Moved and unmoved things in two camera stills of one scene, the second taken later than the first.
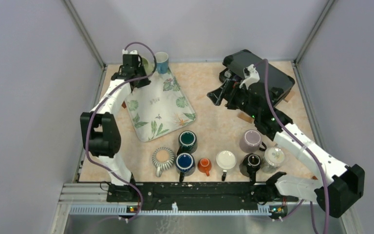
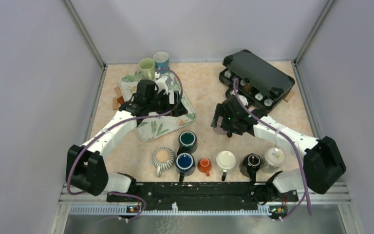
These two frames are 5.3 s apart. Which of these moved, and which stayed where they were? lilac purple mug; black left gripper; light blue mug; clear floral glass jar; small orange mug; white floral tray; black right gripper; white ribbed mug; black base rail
Moved: black right gripper; lilac purple mug; black left gripper
Stayed: small orange mug; white ribbed mug; white floral tray; clear floral glass jar; light blue mug; black base rail
